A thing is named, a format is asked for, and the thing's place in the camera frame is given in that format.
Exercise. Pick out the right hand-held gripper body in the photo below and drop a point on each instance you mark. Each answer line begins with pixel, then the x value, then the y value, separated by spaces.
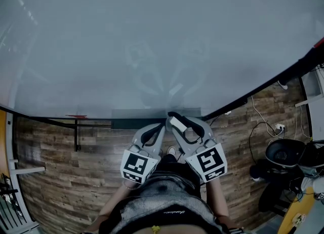
pixel 210 163

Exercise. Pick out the person's left forearm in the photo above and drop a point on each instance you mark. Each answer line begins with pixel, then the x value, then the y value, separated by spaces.
pixel 114 202

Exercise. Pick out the person's white shoe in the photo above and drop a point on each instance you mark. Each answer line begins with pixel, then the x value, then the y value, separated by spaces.
pixel 283 85
pixel 172 150

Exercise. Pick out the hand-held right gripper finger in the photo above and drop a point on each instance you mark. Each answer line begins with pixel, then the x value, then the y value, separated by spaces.
pixel 178 141
pixel 205 129

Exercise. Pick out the black metal railing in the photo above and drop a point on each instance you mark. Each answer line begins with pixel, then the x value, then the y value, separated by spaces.
pixel 10 195

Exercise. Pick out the wooden table white legs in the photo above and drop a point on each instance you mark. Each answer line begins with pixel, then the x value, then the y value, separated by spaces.
pixel 3 139

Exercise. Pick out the red magnet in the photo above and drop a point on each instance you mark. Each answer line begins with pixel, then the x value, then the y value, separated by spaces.
pixel 76 116

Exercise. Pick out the black round stool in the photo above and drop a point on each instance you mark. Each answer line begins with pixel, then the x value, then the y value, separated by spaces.
pixel 270 197

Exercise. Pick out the yellow round table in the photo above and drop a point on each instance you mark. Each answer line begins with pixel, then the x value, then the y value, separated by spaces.
pixel 302 202

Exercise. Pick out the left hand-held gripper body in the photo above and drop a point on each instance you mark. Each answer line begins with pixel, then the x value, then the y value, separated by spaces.
pixel 134 165

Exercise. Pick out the black shell chair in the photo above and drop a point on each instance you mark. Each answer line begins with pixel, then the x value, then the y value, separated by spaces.
pixel 274 154

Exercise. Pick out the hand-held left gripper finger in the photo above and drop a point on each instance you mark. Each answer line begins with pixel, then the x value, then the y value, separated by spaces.
pixel 138 139
pixel 160 141

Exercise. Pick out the whiteboard on black stand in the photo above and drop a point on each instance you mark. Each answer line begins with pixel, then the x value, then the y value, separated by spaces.
pixel 126 38

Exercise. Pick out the white whiteboard eraser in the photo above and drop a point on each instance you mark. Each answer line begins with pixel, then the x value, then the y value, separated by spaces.
pixel 177 124

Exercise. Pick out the person's right forearm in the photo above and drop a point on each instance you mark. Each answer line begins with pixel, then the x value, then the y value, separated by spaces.
pixel 217 200

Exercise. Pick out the person's black trousers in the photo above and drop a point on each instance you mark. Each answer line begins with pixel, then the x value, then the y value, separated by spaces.
pixel 174 169

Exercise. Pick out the white power strip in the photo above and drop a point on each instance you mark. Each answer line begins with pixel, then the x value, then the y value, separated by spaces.
pixel 279 127

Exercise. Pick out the person's grey knit clothing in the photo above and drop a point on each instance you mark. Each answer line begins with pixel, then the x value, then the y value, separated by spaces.
pixel 164 197

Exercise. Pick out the small yellow pendant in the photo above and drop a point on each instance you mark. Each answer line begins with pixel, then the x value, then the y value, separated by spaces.
pixel 156 229

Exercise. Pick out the black open bag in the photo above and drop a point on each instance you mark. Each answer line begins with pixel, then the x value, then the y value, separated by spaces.
pixel 312 154

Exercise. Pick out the person's black top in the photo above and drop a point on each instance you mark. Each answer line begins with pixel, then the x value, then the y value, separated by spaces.
pixel 152 219

